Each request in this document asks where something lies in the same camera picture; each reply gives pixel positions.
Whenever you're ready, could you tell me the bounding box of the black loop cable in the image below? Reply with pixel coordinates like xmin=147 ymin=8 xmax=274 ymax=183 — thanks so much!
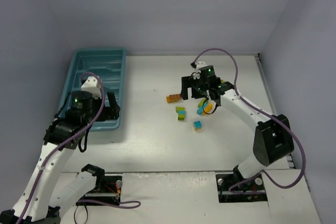
xmin=73 ymin=205 xmax=89 ymax=223

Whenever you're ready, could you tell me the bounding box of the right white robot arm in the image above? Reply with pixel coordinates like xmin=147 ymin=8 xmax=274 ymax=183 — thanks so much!
xmin=181 ymin=65 xmax=294 ymax=182

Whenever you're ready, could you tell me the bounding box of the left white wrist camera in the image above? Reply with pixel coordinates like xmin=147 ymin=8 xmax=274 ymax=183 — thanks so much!
xmin=80 ymin=76 xmax=102 ymax=100

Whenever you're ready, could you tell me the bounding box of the green blue yellow lego stack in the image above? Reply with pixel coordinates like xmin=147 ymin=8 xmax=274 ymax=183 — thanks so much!
xmin=196 ymin=98 xmax=213 ymax=115

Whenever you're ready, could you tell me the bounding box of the orange brown lego brick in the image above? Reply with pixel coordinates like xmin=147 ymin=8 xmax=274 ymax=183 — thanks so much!
xmin=166 ymin=94 xmax=181 ymax=103

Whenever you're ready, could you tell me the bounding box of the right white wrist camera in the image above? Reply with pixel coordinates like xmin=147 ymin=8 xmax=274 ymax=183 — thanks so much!
xmin=191 ymin=61 xmax=208 ymax=80

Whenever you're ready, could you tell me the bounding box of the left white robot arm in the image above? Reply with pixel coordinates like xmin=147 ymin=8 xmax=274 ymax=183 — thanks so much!
xmin=1 ymin=91 xmax=120 ymax=223

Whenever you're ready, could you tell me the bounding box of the purple cable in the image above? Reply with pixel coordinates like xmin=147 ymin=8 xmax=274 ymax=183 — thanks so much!
xmin=15 ymin=72 xmax=141 ymax=222
xmin=195 ymin=48 xmax=306 ymax=195

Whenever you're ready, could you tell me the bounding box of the teal plastic compartment tray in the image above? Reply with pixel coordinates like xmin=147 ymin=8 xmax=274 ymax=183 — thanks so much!
xmin=56 ymin=48 xmax=128 ymax=132

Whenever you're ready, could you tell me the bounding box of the blue yellow lego cube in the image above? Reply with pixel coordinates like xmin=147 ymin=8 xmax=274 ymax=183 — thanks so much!
xmin=193 ymin=121 xmax=202 ymax=131

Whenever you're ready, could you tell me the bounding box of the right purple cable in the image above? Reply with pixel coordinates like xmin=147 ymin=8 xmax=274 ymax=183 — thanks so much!
xmin=195 ymin=48 xmax=306 ymax=195

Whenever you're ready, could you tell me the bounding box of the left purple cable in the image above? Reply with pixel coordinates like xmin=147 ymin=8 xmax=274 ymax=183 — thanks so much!
xmin=15 ymin=72 xmax=141 ymax=222

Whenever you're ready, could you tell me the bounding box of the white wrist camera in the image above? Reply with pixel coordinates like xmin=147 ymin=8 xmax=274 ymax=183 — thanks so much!
xmin=191 ymin=61 xmax=208 ymax=80
xmin=80 ymin=76 xmax=102 ymax=100

